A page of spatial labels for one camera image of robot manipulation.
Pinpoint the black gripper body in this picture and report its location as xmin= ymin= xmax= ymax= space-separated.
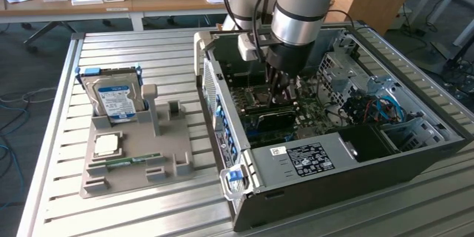
xmin=266 ymin=42 xmax=315 ymax=77

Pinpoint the green GPU with black fan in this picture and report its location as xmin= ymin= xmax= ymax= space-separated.
xmin=254 ymin=109 xmax=298 ymax=133

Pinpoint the metal socket cover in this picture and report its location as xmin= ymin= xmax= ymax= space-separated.
xmin=287 ymin=77 xmax=302 ymax=99

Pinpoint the CPU socket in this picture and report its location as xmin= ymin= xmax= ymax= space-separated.
xmin=250 ymin=84 xmax=274 ymax=107

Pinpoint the green motherboard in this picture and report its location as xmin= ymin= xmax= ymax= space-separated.
xmin=227 ymin=73 xmax=351 ymax=148

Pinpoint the metal drive cage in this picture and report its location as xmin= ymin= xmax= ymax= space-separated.
xmin=317 ymin=30 xmax=405 ymax=102

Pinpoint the black plastic fan shroud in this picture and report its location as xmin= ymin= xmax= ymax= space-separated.
xmin=337 ymin=124 xmax=402 ymax=163

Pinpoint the grey power supply unit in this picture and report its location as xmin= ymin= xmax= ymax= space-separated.
xmin=250 ymin=132 xmax=359 ymax=188

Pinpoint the open black PC case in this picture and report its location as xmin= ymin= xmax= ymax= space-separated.
xmin=194 ymin=20 xmax=469 ymax=233

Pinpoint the metal disk bay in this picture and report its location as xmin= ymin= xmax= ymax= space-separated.
xmin=379 ymin=117 xmax=445 ymax=152

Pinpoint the grey parts rack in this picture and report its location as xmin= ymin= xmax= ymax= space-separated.
xmin=79 ymin=83 xmax=196 ymax=199

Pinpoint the hard disk in blue carrier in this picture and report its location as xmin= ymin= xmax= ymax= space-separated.
xmin=75 ymin=64 xmax=144 ymax=123

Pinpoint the green RAM stick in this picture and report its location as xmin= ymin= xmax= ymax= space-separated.
xmin=88 ymin=153 xmax=163 ymax=169

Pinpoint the silver CPU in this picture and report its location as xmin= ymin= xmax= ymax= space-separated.
xmin=94 ymin=134 xmax=120 ymax=156

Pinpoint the black desk leg with caster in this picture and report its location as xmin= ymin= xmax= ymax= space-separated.
xmin=24 ymin=22 xmax=75 ymax=53

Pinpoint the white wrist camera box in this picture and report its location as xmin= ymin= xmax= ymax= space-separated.
xmin=236 ymin=33 xmax=274 ymax=62

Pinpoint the black cable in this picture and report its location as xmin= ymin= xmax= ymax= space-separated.
xmin=326 ymin=10 xmax=353 ymax=26

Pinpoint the red wire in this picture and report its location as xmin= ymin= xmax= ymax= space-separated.
xmin=363 ymin=99 xmax=375 ymax=121

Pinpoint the blue wire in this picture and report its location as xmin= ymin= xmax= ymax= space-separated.
xmin=375 ymin=95 xmax=407 ymax=123

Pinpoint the white desk frame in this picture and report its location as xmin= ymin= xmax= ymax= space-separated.
xmin=407 ymin=0 xmax=474 ymax=48

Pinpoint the white floor cable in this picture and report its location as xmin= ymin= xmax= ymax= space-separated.
xmin=0 ymin=85 xmax=59 ymax=103

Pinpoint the blue floor cable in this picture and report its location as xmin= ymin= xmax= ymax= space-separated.
xmin=0 ymin=103 xmax=27 ymax=210

